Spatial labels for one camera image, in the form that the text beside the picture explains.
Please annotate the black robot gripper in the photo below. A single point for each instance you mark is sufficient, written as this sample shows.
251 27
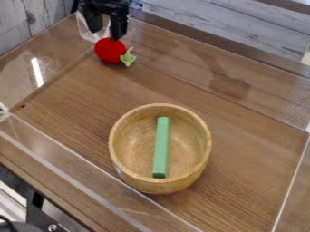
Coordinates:
106 7

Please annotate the red plush strawberry toy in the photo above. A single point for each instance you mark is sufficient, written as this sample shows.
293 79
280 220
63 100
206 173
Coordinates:
114 52

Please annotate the green rectangular stick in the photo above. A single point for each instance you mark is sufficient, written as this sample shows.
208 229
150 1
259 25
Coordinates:
162 148

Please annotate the oval wooden bowl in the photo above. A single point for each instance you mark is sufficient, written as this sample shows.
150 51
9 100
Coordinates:
133 144

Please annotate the black metal table leg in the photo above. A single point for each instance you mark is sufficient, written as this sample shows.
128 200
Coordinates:
38 218

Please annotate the clear acrylic corner bracket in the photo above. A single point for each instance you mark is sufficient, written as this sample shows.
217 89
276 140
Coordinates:
105 32

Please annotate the clear acrylic tray wall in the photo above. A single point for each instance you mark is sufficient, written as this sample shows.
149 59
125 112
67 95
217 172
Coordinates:
62 98

